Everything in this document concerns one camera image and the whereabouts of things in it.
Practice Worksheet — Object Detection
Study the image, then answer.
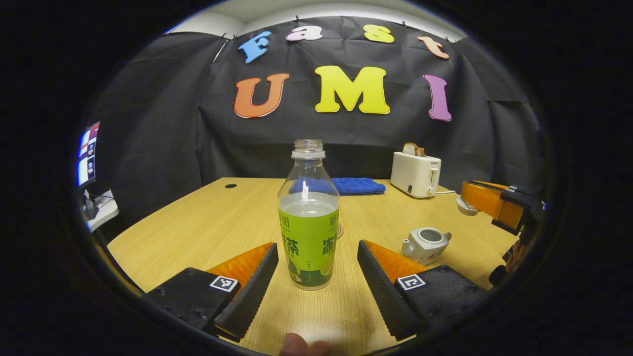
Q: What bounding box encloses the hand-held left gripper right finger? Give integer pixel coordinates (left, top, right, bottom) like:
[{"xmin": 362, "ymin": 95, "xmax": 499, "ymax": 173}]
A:
[{"xmin": 357, "ymin": 239, "xmax": 488, "ymax": 342}]

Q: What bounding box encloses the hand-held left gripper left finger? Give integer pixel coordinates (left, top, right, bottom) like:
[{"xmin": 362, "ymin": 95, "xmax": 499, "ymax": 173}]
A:
[{"xmin": 143, "ymin": 241, "xmax": 280, "ymax": 343}]

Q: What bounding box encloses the white teacup lid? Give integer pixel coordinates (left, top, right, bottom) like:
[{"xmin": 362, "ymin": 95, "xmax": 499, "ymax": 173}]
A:
[{"xmin": 455, "ymin": 195, "xmax": 481, "ymax": 217}]

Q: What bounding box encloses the white ceramic teacup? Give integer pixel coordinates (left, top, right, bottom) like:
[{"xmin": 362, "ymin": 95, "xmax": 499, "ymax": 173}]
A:
[{"xmin": 401, "ymin": 227, "xmax": 452, "ymax": 266}]

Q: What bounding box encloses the green label water bottle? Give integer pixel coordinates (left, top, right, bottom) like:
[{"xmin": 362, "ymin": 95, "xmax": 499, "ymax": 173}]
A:
[{"xmin": 277, "ymin": 139, "xmax": 341, "ymax": 291}]

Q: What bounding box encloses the white toaster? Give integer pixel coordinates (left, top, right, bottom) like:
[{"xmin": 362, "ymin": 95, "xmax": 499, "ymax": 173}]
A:
[{"xmin": 390, "ymin": 150, "xmax": 443, "ymax": 199}]

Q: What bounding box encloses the blue towel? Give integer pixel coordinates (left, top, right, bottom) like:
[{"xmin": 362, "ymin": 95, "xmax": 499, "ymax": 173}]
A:
[{"xmin": 289, "ymin": 177, "xmax": 387, "ymax": 196}]

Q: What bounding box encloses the white power strip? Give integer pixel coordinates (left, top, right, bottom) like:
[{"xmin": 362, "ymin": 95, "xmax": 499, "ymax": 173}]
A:
[{"xmin": 83, "ymin": 190, "xmax": 120, "ymax": 233}]

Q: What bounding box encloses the computer monitor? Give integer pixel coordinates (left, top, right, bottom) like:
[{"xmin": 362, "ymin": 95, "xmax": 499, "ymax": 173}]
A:
[{"xmin": 76, "ymin": 121, "xmax": 101, "ymax": 188}]

